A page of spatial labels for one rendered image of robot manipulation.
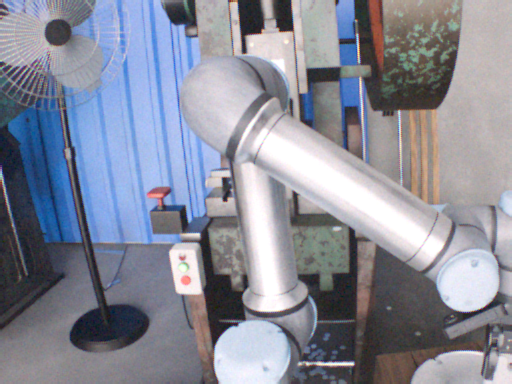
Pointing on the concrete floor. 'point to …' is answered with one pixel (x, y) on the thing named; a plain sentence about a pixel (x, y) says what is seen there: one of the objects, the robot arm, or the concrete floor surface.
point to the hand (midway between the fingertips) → (482, 381)
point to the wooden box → (407, 366)
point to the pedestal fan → (55, 44)
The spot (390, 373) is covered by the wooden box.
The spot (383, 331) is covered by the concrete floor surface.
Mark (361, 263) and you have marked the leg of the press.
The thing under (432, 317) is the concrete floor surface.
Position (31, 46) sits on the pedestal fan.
